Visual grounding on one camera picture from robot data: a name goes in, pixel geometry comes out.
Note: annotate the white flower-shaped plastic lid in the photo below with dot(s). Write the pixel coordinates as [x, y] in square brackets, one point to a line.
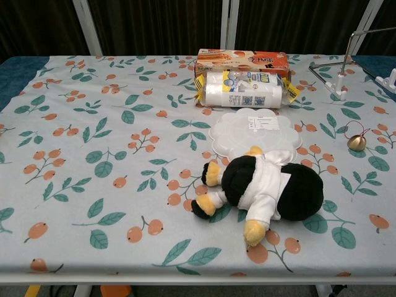
[241, 136]

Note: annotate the yellow snack bag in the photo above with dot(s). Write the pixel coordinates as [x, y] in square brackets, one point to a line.
[241, 92]

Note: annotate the floral printed tablecloth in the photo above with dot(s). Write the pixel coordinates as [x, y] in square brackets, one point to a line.
[108, 130]

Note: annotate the orange biscuit box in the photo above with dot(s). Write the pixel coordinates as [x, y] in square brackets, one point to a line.
[241, 60]

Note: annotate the black plush toy white coat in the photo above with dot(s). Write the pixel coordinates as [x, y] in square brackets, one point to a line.
[297, 195]

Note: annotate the dark pleated curtain panel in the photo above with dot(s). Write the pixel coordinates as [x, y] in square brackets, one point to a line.
[154, 24]
[386, 15]
[37, 28]
[294, 24]

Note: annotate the orange plastic object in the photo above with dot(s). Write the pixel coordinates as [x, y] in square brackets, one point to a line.
[116, 291]

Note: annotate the white metal partition post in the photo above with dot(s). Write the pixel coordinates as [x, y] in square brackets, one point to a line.
[225, 24]
[87, 28]
[365, 28]

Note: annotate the white table frame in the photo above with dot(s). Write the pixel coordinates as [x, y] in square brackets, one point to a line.
[198, 280]

